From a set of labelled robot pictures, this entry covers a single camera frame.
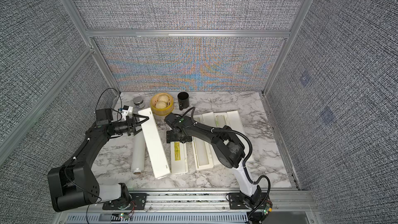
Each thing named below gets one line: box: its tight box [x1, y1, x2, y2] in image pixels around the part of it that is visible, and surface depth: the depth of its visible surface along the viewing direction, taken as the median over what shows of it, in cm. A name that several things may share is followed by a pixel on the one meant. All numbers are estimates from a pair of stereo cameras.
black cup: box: [177, 91, 190, 111], surface depth 108 cm
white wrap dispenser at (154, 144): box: [137, 107, 172, 179], surface depth 71 cm
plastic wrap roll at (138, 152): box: [131, 130, 146, 175], surface depth 87 cm
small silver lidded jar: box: [133, 96, 146, 109], surface depth 109 cm
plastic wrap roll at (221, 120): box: [216, 114, 227, 127], surface depth 99 cm
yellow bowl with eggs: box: [150, 92, 175, 116], surface depth 111 cm
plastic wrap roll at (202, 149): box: [194, 136, 210, 166], surface depth 83 cm
